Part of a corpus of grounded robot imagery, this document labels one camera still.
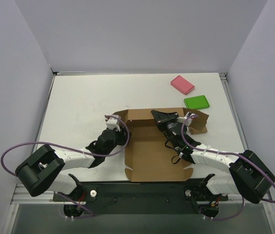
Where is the large brown cardboard box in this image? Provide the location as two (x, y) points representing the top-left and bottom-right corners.
(112, 107), (210, 183)

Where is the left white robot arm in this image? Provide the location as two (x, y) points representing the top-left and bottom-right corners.
(15, 127), (131, 201)

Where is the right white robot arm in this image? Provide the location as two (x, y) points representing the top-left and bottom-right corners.
(151, 110), (275, 204)

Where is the small brown cardboard box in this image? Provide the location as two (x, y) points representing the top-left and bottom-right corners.
(189, 126), (208, 135)

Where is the green paper box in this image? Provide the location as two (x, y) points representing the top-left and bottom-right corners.
(183, 95), (210, 110)

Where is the pink paper box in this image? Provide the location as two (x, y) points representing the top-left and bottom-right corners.
(170, 75), (195, 95)

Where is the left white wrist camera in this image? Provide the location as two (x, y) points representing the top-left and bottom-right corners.
(105, 115), (121, 132)

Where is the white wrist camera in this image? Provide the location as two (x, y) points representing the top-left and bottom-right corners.
(105, 115), (121, 132)
(177, 112), (198, 127)

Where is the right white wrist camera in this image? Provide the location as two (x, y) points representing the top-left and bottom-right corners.
(177, 112), (198, 127)

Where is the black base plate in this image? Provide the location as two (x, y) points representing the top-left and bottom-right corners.
(53, 178), (228, 216)

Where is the aluminium frame rail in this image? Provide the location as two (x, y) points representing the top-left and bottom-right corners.
(10, 72), (275, 205)

